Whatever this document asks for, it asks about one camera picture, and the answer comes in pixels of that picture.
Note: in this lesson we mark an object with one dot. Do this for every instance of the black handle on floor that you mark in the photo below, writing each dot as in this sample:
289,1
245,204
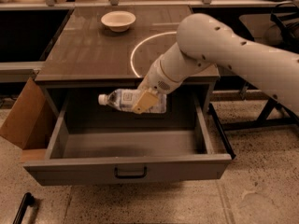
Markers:
27,200

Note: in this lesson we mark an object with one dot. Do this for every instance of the clear plastic water bottle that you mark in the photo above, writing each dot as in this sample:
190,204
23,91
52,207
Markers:
124,99

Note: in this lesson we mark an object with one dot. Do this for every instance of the black drawer handle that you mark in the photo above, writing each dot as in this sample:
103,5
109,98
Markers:
130,174

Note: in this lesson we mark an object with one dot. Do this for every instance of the black slide rail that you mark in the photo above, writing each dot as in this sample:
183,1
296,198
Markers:
221,132

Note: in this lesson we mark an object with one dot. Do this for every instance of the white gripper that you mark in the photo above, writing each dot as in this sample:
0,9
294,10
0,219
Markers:
154,79

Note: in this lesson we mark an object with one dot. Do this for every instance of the grey chair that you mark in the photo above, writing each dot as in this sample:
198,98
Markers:
257,24

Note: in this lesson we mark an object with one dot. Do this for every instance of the open grey top drawer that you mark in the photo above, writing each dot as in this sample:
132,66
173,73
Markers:
84,149

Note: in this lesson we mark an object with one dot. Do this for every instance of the white paper bowl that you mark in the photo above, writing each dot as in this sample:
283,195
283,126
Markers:
118,21

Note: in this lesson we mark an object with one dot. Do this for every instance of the brown cardboard box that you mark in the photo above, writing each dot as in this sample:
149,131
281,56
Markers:
30,123

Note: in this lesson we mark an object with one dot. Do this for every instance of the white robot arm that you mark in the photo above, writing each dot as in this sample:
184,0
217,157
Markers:
202,41

